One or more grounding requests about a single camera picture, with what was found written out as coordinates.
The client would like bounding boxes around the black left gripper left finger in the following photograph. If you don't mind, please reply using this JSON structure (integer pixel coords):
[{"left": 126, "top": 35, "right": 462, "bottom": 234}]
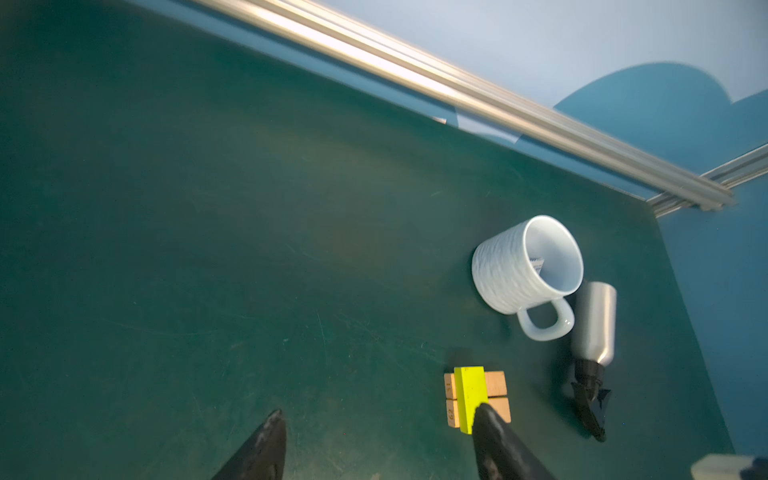
[{"left": 212, "top": 409, "right": 287, "bottom": 480}]

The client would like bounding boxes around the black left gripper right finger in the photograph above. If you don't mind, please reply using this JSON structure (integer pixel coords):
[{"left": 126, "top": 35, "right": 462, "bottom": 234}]
[{"left": 472, "top": 403, "right": 555, "bottom": 480}]

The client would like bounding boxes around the lime green block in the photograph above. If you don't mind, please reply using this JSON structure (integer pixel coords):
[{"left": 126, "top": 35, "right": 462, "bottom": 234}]
[{"left": 454, "top": 366, "right": 488, "bottom": 435}]

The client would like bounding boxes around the silver spray bottle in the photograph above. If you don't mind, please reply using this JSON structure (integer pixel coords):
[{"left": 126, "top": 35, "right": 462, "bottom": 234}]
[{"left": 571, "top": 282, "right": 617, "bottom": 442}]

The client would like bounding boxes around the light blue ceramic mug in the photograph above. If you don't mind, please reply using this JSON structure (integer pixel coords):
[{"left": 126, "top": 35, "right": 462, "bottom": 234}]
[{"left": 471, "top": 215, "right": 584, "bottom": 342}]

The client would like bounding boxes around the aluminium back frame rail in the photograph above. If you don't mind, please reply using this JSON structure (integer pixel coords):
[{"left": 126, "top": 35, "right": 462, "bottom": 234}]
[{"left": 202, "top": 0, "right": 735, "bottom": 209}]

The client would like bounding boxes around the aluminium right corner post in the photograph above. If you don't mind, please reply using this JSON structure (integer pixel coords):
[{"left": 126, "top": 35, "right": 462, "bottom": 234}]
[{"left": 647, "top": 144, "right": 768, "bottom": 218}]

